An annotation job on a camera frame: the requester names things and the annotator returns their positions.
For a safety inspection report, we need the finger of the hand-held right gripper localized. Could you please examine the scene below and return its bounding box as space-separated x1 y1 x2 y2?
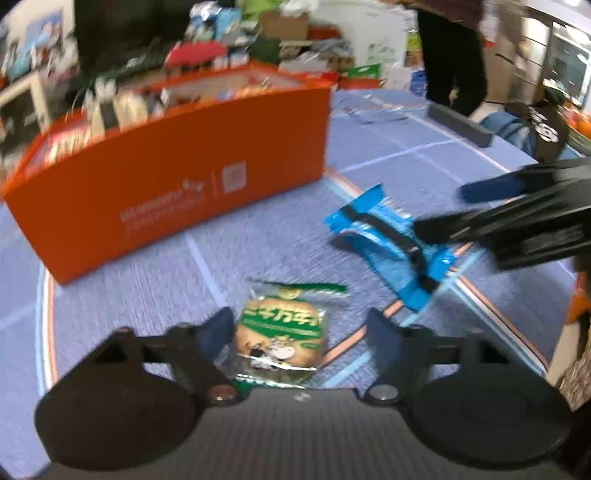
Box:
459 173 532 204
413 210 499 244

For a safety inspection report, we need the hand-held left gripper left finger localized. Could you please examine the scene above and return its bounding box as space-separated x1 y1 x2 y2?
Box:
92 306 238 407

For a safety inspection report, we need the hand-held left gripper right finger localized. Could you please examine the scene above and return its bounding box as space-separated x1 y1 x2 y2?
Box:
365 308 513 407

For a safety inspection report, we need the green snack packet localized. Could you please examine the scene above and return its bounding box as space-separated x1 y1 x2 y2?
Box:
233 277 348 388

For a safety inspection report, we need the blue snack packet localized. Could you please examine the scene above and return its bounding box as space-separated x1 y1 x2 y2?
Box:
323 185 455 312

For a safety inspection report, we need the orange cardboard box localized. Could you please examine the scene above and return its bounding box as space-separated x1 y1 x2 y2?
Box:
2 64 333 285

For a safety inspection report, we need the blue cloth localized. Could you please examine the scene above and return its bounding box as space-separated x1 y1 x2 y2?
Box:
480 113 541 158

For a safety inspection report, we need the dark grey long box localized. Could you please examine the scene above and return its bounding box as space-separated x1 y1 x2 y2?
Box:
427 102 495 147

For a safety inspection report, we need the black bag with white print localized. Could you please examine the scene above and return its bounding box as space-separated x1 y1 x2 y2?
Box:
531 88 571 162

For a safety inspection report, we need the blue striped mat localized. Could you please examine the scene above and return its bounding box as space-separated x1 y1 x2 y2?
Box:
0 88 578 480

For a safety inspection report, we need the white carton with green print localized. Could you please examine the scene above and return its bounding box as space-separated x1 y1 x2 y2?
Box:
318 4 416 88

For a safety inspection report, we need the pile of assorted snack packets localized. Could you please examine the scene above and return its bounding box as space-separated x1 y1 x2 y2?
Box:
46 76 324 153

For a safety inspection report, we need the brown cardboard box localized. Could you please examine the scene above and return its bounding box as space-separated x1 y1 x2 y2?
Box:
259 11 310 42

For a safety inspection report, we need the red folding chair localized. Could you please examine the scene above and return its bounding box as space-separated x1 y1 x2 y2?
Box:
165 41 228 70

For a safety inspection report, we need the black flat television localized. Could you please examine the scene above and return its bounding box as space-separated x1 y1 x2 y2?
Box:
74 0 195 70

